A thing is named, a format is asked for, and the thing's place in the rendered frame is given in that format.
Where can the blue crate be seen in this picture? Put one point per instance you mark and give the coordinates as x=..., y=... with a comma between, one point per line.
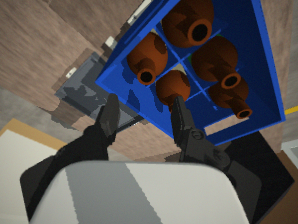
x=246, y=29

